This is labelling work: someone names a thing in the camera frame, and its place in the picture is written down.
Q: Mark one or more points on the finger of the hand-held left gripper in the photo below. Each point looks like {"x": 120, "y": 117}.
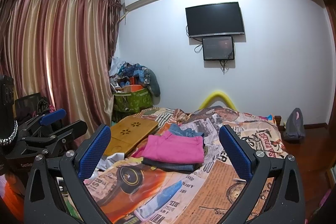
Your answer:
{"x": 52, "y": 115}
{"x": 74, "y": 128}

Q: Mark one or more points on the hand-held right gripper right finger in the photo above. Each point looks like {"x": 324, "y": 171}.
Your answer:
{"x": 236, "y": 150}

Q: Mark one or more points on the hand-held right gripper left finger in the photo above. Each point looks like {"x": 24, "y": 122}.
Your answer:
{"x": 94, "y": 150}

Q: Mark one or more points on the pink pants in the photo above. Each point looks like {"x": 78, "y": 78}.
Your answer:
{"x": 173, "y": 148}

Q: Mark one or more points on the white cloth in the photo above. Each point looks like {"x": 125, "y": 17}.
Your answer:
{"x": 111, "y": 161}

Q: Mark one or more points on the black mesh basket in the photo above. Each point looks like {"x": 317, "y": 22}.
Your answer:
{"x": 29, "y": 106}

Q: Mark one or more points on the bamboo lap desk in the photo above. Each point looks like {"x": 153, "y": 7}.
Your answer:
{"x": 134, "y": 129}

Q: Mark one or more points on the printed blanket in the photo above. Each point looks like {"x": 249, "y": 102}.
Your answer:
{"x": 210, "y": 187}

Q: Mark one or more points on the black box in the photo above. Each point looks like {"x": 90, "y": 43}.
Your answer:
{"x": 6, "y": 98}

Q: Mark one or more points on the yellow foam tube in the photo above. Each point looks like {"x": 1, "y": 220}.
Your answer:
{"x": 218, "y": 95}

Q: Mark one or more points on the striped pink curtain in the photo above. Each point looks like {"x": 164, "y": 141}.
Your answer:
{"x": 65, "y": 56}

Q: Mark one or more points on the green storage bag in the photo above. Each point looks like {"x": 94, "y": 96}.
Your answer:
{"x": 134, "y": 103}

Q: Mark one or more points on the grey backpack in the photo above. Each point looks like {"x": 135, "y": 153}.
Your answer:
{"x": 294, "y": 127}

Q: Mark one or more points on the dark folded jeans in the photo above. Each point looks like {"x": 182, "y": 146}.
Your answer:
{"x": 170, "y": 165}

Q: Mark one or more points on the orange box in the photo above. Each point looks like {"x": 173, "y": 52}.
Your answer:
{"x": 137, "y": 82}

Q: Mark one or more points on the pile of clothes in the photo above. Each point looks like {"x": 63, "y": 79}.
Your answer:
{"x": 136, "y": 69}

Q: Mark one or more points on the white air conditioner pipe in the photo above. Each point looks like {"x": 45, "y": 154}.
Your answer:
{"x": 124, "y": 16}

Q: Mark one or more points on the wooden bed frame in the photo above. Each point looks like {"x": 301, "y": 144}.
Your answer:
{"x": 278, "y": 123}

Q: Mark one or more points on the small black wall monitor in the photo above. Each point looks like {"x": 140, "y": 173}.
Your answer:
{"x": 218, "y": 48}

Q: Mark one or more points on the black wall television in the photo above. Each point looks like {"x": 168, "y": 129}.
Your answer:
{"x": 214, "y": 19}

